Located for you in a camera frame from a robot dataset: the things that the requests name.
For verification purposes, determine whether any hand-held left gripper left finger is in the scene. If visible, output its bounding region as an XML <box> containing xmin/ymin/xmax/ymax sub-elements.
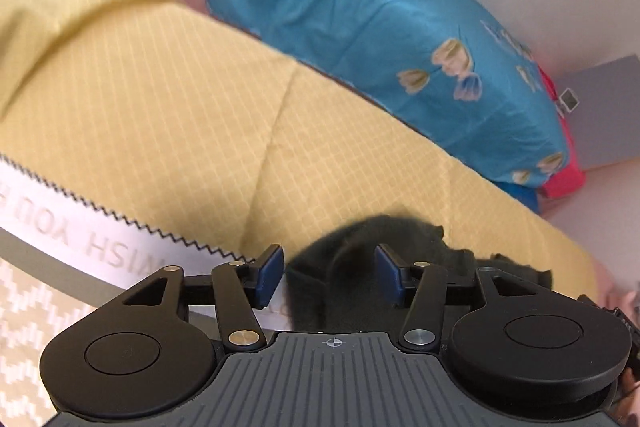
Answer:
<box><xmin>122</xmin><ymin>244</ymin><xmax>286</xmax><ymax>354</ymax></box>

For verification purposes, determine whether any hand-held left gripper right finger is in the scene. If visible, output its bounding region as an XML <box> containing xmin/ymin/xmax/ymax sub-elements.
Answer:
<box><xmin>375</xmin><ymin>243</ymin><xmax>532</xmax><ymax>353</ymax></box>

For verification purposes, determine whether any dark green knit sweater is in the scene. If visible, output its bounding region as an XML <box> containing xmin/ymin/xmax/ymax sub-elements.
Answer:
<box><xmin>282</xmin><ymin>214</ymin><xmax>553</xmax><ymax>334</ymax></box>

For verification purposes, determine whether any yellow and white bed cover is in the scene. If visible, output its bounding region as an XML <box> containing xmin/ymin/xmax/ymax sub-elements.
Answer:
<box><xmin>0</xmin><ymin>0</ymin><xmax>615</xmax><ymax>427</ymax></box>

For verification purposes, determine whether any blue floral pillow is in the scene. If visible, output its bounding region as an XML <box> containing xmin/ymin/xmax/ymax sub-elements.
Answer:
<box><xmin>206</xmin><ymin>0</ymin><xmax>571</xmax><ymax>212</ymax></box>

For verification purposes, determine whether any grey wall panel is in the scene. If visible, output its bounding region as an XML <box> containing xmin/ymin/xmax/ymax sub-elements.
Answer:
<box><xmin>554</xmin><ymin>53</ymin><xmax>640</xmax><ymax>171</ymax></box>

